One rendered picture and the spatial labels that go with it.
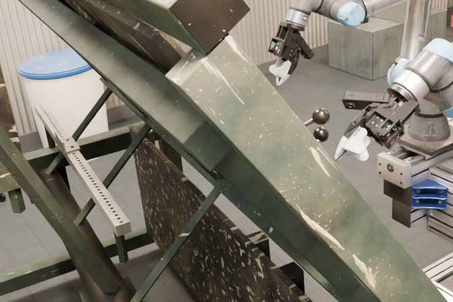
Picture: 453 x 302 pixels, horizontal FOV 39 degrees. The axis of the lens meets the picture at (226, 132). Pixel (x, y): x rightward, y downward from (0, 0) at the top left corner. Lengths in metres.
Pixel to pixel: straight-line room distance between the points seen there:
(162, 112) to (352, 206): 0.39
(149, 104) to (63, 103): 3.53
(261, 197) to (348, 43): 4.91
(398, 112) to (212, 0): 0.66
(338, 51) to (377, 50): 0.46
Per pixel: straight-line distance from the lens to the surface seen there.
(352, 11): 2.09
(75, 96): 4.71
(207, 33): 0.93
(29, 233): 4.20
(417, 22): 2.43
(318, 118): 1.36
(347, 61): 6.18
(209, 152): 1.07
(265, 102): 1.02
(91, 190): 2.30
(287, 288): 2.03
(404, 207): 2.46
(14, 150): 1.98
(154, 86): 1.24
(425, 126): 2.40
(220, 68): 0.96
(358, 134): 1.45
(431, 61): 1.50
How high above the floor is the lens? 2.08
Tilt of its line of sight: 24 degrees down
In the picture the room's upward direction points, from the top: 6 degrees counter-clockwise
